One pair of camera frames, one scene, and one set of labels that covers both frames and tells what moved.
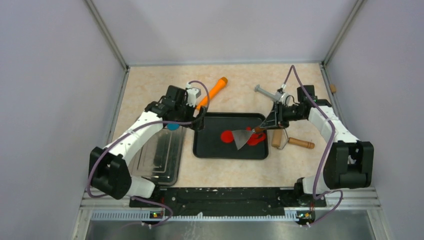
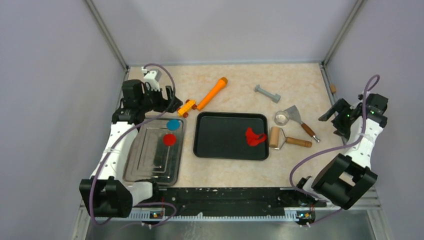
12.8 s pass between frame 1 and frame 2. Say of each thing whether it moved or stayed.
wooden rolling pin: stayed
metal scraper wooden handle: moved
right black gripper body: moved
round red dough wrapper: moved
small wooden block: stayed
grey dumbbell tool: stayed
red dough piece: stayed
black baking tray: stayed
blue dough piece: stayed
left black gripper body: moved
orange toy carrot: stayed
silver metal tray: stayed
